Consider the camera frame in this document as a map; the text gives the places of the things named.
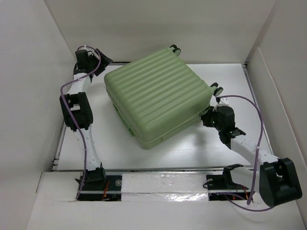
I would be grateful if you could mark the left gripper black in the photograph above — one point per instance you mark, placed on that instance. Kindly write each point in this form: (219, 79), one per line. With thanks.
(105, 62)

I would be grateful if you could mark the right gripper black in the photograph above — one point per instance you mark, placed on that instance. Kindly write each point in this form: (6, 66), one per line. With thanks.
(206, 116)

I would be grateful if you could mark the green hard-shell suitcase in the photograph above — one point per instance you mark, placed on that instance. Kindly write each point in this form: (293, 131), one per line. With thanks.
(159, 96)

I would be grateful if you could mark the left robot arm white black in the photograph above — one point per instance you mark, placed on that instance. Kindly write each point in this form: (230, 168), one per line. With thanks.
(78, 115)

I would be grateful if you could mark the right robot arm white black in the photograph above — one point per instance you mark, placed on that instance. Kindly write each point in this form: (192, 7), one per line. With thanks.
(273, 178)

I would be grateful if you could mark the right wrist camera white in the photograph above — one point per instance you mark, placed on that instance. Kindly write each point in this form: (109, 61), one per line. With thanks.
(221, 101)

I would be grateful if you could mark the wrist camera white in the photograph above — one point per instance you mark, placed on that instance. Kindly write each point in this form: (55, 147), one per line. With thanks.
(85, 47)
(221, 101)

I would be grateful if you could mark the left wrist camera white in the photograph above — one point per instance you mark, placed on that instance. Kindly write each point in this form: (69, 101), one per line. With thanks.
(85, 47)

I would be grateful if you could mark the metal rail with foam strip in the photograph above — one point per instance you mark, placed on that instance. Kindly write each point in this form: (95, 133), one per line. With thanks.
(165, 187)

